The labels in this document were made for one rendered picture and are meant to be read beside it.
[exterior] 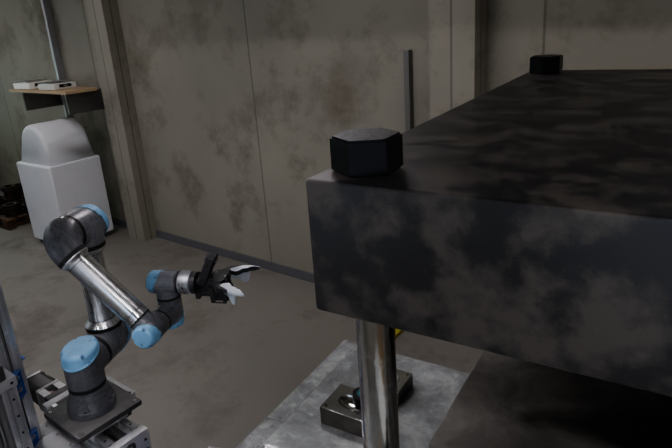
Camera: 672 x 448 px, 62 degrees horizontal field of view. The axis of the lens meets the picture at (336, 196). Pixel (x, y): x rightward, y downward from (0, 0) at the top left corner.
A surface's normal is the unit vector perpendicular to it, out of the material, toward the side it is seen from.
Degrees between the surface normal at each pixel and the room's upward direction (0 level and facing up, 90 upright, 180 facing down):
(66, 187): 90
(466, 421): 0
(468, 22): 90
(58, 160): 79
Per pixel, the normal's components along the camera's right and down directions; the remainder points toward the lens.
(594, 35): -0.60, 0.28
